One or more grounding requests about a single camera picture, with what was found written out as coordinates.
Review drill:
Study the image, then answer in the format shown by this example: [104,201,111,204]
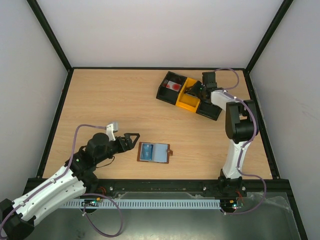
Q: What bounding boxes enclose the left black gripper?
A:
[95,133,140,164]

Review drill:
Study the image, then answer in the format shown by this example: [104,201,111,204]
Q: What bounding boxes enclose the blue credit card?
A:
[140,143,154,162]

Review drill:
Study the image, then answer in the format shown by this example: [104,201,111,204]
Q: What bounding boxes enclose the brown leather card holder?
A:
[137,142,173,164]

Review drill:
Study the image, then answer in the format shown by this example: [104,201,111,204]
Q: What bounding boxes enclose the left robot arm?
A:
[0,132,140,240]

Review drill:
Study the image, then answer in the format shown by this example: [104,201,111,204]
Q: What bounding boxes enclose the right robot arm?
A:
[183,71,259,196]

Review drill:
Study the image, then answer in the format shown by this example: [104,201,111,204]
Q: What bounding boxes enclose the red white card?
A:
[161,79,181,92]

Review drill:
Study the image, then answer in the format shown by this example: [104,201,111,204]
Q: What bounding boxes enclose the yellow bin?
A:
[175,77,201,113]

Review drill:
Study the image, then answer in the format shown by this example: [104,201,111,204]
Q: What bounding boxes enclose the black bin right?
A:
[196,101,222,121]

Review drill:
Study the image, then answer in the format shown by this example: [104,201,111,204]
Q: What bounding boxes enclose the black bin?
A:
[196,101,222,121]
[156,71,187,105]

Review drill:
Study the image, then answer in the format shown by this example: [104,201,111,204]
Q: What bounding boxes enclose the black bin left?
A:
[156,71,187,105]

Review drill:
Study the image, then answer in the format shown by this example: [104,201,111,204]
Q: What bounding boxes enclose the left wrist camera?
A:
[105,121,119,142]

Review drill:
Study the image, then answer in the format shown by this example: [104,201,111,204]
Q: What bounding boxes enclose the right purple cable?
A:
[214,67,267,216]

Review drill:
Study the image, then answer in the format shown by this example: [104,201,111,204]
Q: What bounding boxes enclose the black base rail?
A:
[97,179,223,198]

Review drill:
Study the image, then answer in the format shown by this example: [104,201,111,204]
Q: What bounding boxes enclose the blue slotted cable duct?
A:
[61,199,221,210]

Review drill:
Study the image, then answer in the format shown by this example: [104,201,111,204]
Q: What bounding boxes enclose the purple cable loop front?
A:
[81,192,125,237]

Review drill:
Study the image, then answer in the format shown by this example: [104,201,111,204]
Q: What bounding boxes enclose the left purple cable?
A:
[0,123,108,238]

